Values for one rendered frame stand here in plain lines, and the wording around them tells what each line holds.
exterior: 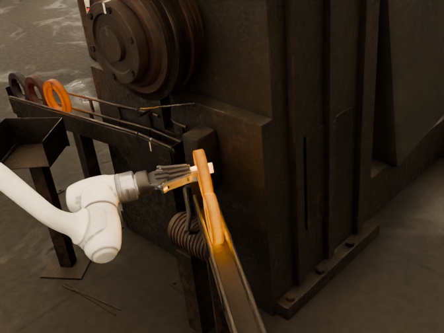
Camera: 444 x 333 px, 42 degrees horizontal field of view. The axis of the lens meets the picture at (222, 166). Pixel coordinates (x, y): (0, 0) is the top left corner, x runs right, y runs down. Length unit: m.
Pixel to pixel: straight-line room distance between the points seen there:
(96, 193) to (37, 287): 1.12
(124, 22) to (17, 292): 1.41
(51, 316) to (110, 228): 1.04
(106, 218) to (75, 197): 0.14
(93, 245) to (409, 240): 1.61
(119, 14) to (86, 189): 0.56
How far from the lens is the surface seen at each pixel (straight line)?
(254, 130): 1.88
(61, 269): 2.81
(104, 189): 1.72
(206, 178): 1.70
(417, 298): 2.51
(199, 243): 1.96
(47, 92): 2.82
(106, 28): 1.97
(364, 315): 2.41
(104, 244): 1.60
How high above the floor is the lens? 1.74
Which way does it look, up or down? 32 degrees down
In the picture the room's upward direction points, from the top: 6 degrees counter-clockwise
